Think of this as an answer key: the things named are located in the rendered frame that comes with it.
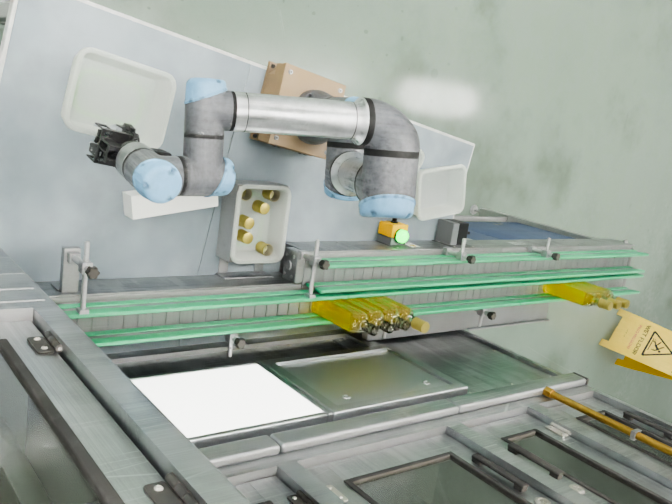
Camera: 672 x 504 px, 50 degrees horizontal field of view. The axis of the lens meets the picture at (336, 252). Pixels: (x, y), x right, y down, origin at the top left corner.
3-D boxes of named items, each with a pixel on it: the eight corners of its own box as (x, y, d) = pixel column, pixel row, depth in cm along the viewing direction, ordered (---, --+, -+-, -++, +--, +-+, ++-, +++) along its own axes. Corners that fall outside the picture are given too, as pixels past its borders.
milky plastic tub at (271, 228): (215, 256, 204) (230, 264, 198) (224, 178, 200) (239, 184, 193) (267, 255, 215) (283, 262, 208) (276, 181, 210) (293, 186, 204)
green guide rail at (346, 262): (308, 261, 208) (324, 268, 202) (309, 258, 208) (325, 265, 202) (631, 251, 315) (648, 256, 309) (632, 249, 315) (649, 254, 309)
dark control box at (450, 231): (433, 239, 257) (450, 245, 251) (437, 218, 255) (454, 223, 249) (449, 239, 262) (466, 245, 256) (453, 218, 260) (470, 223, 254)
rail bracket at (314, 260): (292, 290, 207) (316, 303, 198) (299, 233, 204) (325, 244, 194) (300, 289, 209) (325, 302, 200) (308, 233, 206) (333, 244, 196)
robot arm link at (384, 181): (365, 143, 197) (428, 153, 145) (361, 197, 200) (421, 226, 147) (322, 140, 195) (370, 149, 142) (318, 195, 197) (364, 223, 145)
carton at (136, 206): (122, 191, 183) (131, 196, 179) (207, 180, 197) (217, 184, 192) (124, 214, 185) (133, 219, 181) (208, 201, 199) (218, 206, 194)
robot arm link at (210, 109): (434, 98, 144) (190, 75, 126) (429, 153, 146) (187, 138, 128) (409, 98, 155) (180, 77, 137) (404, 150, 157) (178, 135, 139)
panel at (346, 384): (101, 391, 169) (160, 459, 143) (102, 380, 168) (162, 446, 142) (386, 352, 224) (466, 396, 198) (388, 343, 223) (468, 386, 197)
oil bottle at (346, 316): (310, 311, 214) (354, 335, 198) (313, 293, 213) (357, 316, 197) (325, 310, 217) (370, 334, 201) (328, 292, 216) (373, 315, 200)
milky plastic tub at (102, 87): (66, 42, 151) (80, 43, 144) (163, 74, 165) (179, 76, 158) (48, 123, 152) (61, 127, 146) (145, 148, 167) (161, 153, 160)
